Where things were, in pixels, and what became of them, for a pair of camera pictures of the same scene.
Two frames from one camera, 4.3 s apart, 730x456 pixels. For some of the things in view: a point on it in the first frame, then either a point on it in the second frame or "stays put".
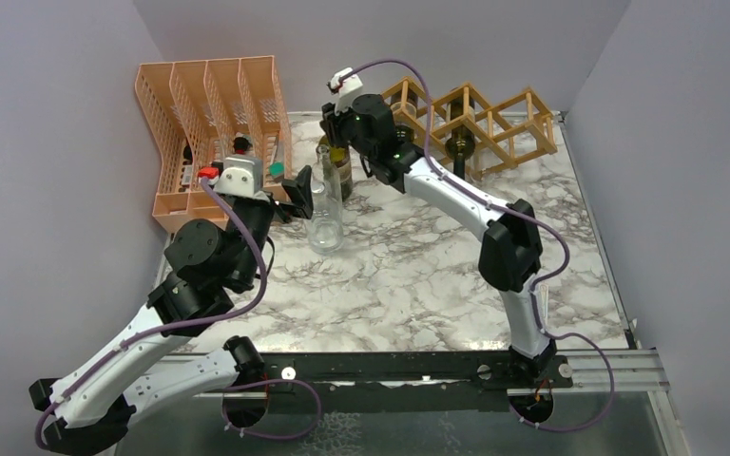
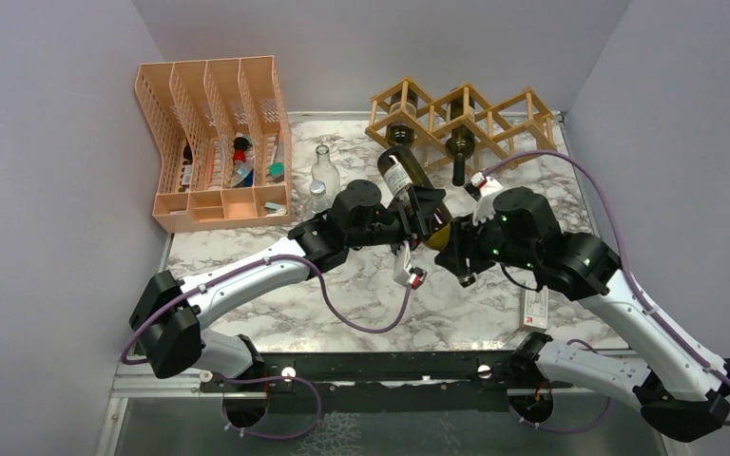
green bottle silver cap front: x=403 y=119 stays put
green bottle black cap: x=460 y=146 stays put
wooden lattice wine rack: x=488 y=139 stays put
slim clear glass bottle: x=326 y=184 stays put
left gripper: x=299 y=191 -> x=416 y=224
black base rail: x=304 y=384 stays put
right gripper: x=330 y=122 -> x=466 y=234
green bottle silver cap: x=340 y=159 -> x=399 y=170
